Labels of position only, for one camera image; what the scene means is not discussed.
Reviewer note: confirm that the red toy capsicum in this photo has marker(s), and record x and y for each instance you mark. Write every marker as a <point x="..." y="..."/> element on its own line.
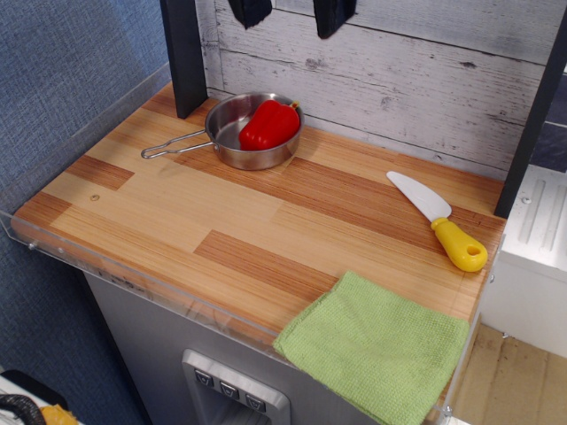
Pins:
<point x="272" y="125"/>

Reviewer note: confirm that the dark frame post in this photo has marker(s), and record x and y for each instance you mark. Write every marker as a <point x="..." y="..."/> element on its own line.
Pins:
<point x="187" y="70"/>
<point x="539" y="111"/>

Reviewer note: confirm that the green woven cloth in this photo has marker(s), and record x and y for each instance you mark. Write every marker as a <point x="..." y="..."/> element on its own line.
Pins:
<point x="386" y="355"/>

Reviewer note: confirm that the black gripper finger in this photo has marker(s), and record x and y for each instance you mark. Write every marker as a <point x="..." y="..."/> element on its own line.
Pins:
<point x="250" y="13"/>
<point x="330" y="15"/>

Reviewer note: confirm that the right dark frame post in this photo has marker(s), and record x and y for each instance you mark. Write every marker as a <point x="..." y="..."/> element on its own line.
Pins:
<point x="539" y="111"/>

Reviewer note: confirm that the silver button dispenser panel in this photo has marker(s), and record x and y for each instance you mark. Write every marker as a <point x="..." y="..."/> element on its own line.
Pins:
<point x="223" y="395"/>

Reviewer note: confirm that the grey toy cabinet front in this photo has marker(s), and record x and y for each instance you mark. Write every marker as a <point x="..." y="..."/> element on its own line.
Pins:
<point x="152" y="336"/>

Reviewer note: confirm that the white ridged side counter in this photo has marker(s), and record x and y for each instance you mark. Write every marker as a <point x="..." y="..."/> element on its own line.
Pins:
<point x="526" y="294"/>

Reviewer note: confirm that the black yellow object at corner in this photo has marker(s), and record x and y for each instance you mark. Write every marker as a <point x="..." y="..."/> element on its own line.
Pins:
<point x="24" y="400"/>

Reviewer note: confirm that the clear acrylic edge guard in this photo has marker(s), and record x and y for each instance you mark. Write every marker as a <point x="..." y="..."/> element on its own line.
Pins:
<point x="256" y="246"/>

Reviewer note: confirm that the left dark frame post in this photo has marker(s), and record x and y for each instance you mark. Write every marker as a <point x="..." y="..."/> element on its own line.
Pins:
<point x="187" y="70"/>

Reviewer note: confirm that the toy knife yellow handle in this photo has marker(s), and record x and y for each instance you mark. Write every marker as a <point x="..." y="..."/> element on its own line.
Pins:
<point x="464" y="251"/>

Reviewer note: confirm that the steel pan with wire handle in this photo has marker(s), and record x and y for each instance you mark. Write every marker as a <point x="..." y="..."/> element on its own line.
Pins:
<point x="222" y="127"/>

